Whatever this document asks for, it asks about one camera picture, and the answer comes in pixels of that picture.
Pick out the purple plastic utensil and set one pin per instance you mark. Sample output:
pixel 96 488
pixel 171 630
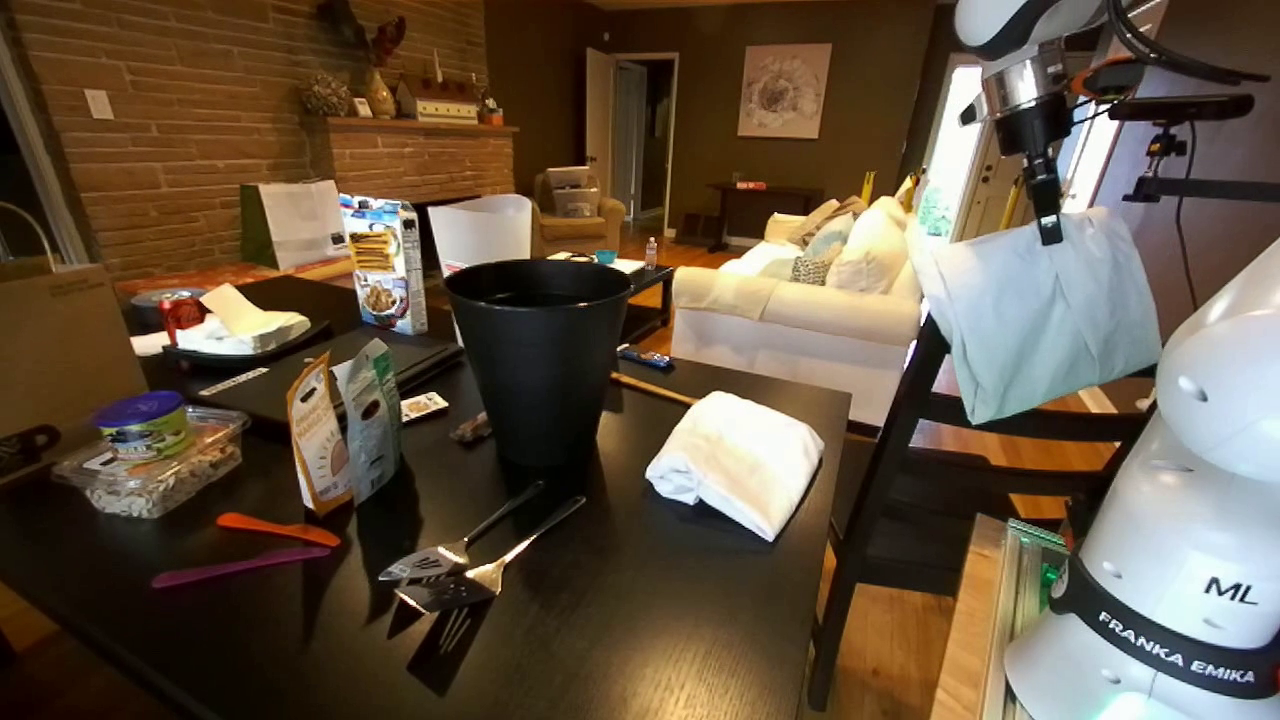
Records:
pixel 180 579

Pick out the folded white napkin stack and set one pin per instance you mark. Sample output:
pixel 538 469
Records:
pixel 233 326

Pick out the metal spatula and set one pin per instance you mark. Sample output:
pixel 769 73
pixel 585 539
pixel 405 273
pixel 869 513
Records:
pixel 448 555

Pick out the brown white snack pouch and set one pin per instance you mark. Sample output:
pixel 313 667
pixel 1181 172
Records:
pixel 316 441

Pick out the clear plastic food container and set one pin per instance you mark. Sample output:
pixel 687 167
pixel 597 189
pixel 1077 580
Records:
pixel 149 482

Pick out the green white snack pouch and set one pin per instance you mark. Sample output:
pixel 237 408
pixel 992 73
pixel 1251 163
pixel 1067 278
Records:
pixel 375 417

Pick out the brown paper bag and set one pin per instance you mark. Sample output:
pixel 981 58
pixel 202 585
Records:
pixel 60 351

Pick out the colourful food box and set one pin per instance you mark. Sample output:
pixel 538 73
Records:
pixel 387 262

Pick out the orange plastic utensil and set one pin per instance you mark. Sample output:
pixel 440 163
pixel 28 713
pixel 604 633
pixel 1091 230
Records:
pixel 305 534

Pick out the black wooden chair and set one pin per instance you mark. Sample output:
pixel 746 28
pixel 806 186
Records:
pixel 901 510

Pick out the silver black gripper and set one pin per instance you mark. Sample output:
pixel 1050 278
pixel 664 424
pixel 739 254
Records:
pixel 1035 113

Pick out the thin white cloth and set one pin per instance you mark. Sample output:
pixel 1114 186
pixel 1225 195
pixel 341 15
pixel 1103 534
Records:
pixel 1035 320

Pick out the wall picture frame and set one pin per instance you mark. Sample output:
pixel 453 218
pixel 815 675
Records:
pixel 783 95

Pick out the white paper bag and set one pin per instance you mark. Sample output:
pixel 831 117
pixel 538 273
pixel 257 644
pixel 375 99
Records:
pixel 300 220

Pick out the white couch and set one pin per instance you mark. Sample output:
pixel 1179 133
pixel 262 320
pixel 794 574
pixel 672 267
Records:
pixel 833 310

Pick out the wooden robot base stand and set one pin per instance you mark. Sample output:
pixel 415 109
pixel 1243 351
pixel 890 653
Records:
pixel 1002 590

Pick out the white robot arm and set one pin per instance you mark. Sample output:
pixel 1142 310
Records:
pixel 1169 605

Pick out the blue lidded jar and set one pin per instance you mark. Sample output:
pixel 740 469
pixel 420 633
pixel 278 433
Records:
pixel 145 424

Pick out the thick white towel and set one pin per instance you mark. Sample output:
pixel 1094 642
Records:
pixel 739 459

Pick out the black plastic bin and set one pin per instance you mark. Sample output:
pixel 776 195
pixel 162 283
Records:
pixel 542 339

